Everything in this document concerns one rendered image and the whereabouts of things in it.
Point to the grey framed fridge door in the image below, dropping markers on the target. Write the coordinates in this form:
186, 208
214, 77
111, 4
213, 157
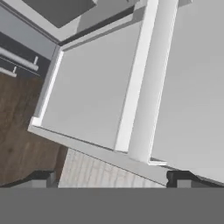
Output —
90, 93

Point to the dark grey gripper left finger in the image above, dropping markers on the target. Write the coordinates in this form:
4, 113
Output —
40, 179

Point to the white cabinet with grey panel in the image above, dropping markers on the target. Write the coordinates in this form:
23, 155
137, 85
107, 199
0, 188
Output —
58, 11

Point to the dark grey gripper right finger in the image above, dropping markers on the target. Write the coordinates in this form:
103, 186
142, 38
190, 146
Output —
182, 178

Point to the dark grey drawer unit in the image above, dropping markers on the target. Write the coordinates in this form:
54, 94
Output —
17, 43

